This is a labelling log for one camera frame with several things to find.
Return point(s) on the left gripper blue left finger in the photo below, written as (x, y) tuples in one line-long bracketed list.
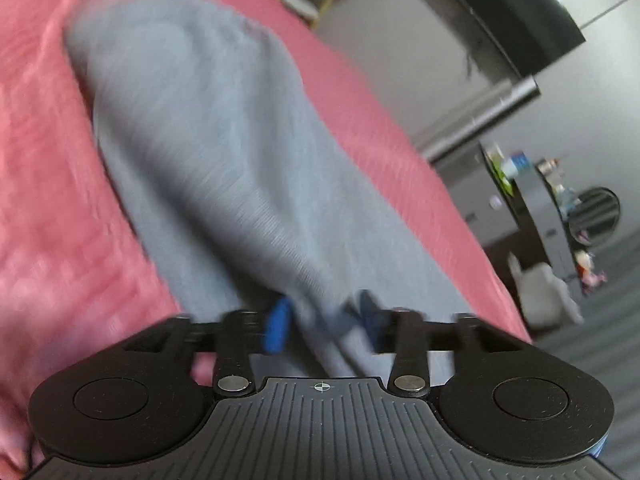
[(242, 334)]

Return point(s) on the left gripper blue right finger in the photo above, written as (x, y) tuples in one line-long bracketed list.
[(401, 333)]

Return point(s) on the grey sweatpants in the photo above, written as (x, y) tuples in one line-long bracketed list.
[(235, 187)]

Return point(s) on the white upholstered stool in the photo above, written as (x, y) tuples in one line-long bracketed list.
[(545, 300)]

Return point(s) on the grey dresser cabinet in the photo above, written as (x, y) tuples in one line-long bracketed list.
[(477, 196)]

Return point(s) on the pink ribbed bedspread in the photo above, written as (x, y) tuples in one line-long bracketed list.
[(74, 278)]

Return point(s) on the white standing fan column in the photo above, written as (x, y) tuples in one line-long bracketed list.
[(466, 121)]

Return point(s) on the grey vanity desk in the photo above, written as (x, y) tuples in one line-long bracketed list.
[(543, 237)]

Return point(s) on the blue white box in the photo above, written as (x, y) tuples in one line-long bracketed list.
[(513, 165)]

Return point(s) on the round black mirror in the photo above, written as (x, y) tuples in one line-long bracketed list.
[(595, 219)]

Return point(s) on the wall mounted black television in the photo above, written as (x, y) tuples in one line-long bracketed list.
[(531, 34)]

